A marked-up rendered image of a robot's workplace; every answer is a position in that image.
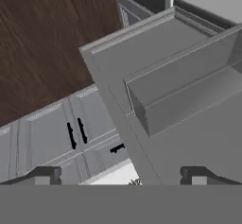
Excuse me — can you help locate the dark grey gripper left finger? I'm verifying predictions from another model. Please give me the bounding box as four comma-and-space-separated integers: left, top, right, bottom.
0, 165, 62, 185

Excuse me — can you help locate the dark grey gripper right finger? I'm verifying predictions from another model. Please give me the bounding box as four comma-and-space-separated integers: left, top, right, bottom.
180, 165, 242, 185

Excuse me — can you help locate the grey fridge door shelf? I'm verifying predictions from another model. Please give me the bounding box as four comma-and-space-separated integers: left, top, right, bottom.
124, 25, 242, 138

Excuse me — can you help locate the grey fridge door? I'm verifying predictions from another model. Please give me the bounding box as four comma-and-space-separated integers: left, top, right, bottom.
78, 6, 242, 185

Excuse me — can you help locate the grey drawer front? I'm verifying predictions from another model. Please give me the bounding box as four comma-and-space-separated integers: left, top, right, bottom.
82, 135, 130, 179
40, 154, 87, 185

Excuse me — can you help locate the grey cupboard door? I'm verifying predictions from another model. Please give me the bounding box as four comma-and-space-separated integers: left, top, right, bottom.
19, 101, 78, 174
67, 85, 119, 152

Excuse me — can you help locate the black cupboard door handle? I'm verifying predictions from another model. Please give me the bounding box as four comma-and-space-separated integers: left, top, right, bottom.
66, 122, 78, 150
77, 117, 89, 145

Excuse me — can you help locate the black drawer handle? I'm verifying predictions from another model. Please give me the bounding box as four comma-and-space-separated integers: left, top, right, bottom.
109, 143, 126, 155

